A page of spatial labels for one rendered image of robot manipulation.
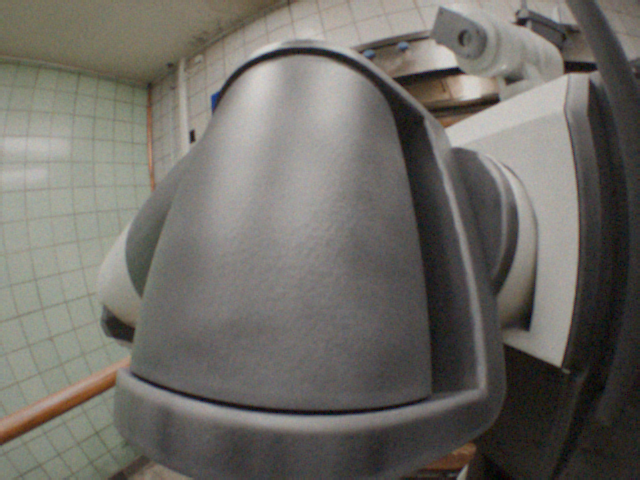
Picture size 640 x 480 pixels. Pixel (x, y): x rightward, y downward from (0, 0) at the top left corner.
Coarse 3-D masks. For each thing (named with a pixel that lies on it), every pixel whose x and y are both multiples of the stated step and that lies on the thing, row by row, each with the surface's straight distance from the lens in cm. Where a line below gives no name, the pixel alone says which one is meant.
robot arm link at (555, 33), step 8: (520, 16) 66; (528, 16) 66; (536, 16) 67; (544, 16) 68; (520, 24) 68; (528, 24) 65; (536, 24) 66; (544, 24) 67; (552, 24) 68; (560, 24) 70; (536, 32) 65; (544, 32) 66; (552, 32) 67; (560, 32) 68; (552, 40) 66; (560, 40) 67; (560, 48) 67
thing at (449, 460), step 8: (448, 456) 97; (456, 456) 97; (464, 456) 97; (472, 456) 97; (432, 464) 95; (440, 464) 95; (448, 464) 95; (456, 464) 95; (464, 464) 95; (416, 472) 98; (424, 472) 98; (432, 472) 98; (440, 472) 98; (448, 472) 98; (456, 472) 99
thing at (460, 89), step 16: (576, 64) 154; (400, 80) 124; (416, 80) 123; (432, 80) 123; (448, 80) 123; (464, 80) 123; (480, 80) 124; (496, 80) 126; (416, 96) 117; (432, 96) 116; (448, 96) 116; (464, 96) 114; (480, 96) 115; (496, 96) 117
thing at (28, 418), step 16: (112, 368) 44; (80, 384) 42; (96, 384) 42; (112, 384) 43; (48, 400) 42; (64, 400) 42; (80, 400) 42; (16, 416) 42; (32, 416) 42; (48, 416) 42; (0, 432) 43; (16, 432) 43
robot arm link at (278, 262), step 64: (320, 64) 11; (256, 128) 7; (320, 128) 7; (384, 128) 9; (192, 192) 7; (256, 192) 6; (320, 192) 6; (384, 192) 7; (128, 256) 16; (192, 256) 6; (256, 256) 5; (320, 256) 5; (384, 256) 6; (192, 320) 5; (256, 320) 4; (320, 320) 5; (384, 320) 5; (192, 384) 5; (256, 384) 4; (320, 384) 4; (384, 384) 5
